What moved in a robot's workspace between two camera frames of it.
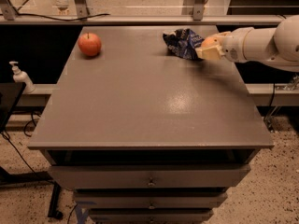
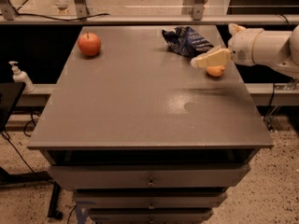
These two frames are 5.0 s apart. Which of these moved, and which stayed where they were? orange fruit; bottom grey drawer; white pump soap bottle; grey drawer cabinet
Moved: orange fruit
Stayed: grey drawer cabinet; bottom grey drawer; white pump soap bottle
